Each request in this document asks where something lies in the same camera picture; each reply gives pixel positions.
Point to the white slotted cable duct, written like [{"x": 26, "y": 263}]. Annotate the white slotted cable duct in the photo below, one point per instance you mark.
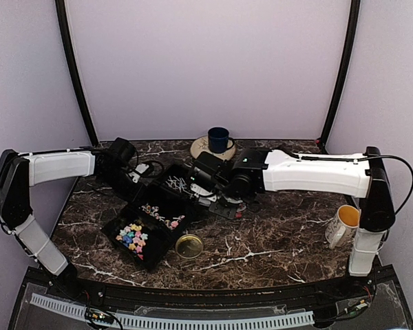
[{"x": 129, "y": 321}]

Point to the gold jar lid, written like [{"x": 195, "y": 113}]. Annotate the gold jar lid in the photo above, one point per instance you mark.
[{"x": 189, "y": 246}]

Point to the beige ceramic plate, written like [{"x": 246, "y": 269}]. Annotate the beige ceramic plate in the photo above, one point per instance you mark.
[{"x": 202, "y": 145}]

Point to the black three-compartment candy tray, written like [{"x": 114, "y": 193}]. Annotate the black three-compartment candy tray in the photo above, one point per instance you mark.
[{"x": 149, "y": 226}]

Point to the black frame post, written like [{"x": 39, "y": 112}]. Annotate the black frame post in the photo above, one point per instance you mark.
[
  {"x": 72, "y": 66},
  {"x": 340, "y": 81}
]

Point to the left black frame post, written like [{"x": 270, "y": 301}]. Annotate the left black frame post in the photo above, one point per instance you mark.
[{"x": 72, "y": 66}]

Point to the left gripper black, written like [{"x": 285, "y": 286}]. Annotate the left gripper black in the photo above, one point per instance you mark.
[{"x": 133, "y": 197}]

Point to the right black frame post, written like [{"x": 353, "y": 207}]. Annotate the right black frame post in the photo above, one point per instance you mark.
[{"x": 340, "y": 81}]

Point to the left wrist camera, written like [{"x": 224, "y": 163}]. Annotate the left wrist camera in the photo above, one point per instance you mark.
[{"x": 142, "y": 170}]

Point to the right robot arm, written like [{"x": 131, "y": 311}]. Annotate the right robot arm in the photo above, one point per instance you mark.
[{"x": 361, "y": 175}]

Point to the dark blue mug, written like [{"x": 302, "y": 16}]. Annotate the dark blue mug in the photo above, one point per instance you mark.
[{"x": 219, "y": 140}]

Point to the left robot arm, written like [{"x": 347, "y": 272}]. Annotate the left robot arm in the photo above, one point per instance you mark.
[{"x": 34, "y": 188}]

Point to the clear plastic jar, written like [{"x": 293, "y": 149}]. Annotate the clear plastic jar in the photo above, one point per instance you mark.
[{"x": 240, "y": 210}]

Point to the white mug yellow inside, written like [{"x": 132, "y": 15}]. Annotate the white mug yellow inside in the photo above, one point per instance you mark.
[{"x": 342, "y": 227}]

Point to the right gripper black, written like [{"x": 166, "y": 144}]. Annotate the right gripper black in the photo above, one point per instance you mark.
[{"x": 228, "y": 212}]

